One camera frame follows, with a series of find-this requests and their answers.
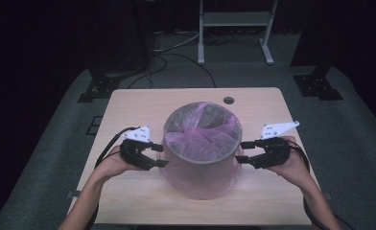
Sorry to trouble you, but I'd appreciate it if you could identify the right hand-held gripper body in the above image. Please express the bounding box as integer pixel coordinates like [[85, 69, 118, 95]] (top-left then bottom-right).
[[248, 120, 300, 170]]

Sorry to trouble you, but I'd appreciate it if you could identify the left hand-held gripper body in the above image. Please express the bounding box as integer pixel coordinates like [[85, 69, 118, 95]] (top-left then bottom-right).
[[119, 125, 160, 171]]

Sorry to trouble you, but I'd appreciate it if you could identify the pink plastic bag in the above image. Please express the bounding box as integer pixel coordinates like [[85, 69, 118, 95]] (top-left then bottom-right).
[[157, 101, 244, 201]]

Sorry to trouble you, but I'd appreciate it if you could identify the green plastic bucket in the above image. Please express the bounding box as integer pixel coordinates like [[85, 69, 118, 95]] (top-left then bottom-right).
[[162, 102, 244, 199]]

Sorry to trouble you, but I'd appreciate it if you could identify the person's left hand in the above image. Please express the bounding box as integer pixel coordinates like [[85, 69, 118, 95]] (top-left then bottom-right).
[[94, 145, 142, 180]]

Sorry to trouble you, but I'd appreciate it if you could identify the person's right hand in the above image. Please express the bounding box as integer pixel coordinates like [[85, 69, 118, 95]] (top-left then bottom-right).
[[265, 136, 313, 190]]

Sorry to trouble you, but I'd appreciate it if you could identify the black stand base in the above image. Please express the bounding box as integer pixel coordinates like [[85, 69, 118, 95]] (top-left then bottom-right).
[[77, 65, 123, 104], [293, 63, 343, 102]]

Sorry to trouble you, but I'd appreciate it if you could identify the white metal stand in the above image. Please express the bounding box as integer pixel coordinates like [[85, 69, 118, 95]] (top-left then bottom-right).
[[197, 0, 279, 66]]

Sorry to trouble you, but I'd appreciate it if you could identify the left hand-held gripper cable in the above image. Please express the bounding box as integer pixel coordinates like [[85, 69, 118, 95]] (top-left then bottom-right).
[[85, 126, 140, 230]]

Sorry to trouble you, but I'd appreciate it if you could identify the hand-held gripper cable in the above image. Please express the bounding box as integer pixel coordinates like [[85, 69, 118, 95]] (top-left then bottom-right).
[[85, 126, 140, 230], [286, 139, 357, 230]]

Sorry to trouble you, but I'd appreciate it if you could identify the right hand-held gripper cable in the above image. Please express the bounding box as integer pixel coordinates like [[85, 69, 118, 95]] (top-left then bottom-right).
[[286, 139, 357, 230]]

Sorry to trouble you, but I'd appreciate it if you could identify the black rectangular floor frame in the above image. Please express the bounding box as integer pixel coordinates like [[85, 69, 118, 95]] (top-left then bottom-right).
[[85, 115, 104, 136]]

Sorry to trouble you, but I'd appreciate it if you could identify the looped black floor cable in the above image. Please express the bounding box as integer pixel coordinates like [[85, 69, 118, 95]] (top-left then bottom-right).
[[127, 55, 169, 90]]

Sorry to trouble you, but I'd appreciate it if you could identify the long black floor cable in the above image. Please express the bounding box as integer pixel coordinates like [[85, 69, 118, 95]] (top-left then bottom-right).
[[153, 52, 217, 89]]

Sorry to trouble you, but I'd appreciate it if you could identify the grey floor cable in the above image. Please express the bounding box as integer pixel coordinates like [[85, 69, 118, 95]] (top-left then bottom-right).
[[153, 31, 200, 54]]

